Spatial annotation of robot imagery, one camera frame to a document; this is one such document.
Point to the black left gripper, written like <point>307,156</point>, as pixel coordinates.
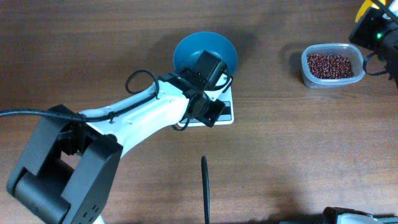
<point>216,112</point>

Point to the yellow plastic measuring scoop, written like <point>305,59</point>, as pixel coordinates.
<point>369,6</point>

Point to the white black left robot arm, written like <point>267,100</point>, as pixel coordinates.
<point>67,168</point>

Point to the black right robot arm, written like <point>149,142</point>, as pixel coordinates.
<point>390,63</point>

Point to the white digital kitchen scale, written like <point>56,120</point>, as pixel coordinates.
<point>226,117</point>

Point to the teal blue bowl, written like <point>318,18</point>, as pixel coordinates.
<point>190,48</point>

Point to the clear plastic container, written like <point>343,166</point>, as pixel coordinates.
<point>351,52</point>

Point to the red beans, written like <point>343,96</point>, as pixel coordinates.
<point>330,66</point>

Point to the black vertical antenna rod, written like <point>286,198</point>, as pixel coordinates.
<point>206,189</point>

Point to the black device at bottom edge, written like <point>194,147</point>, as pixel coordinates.
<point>338,215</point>

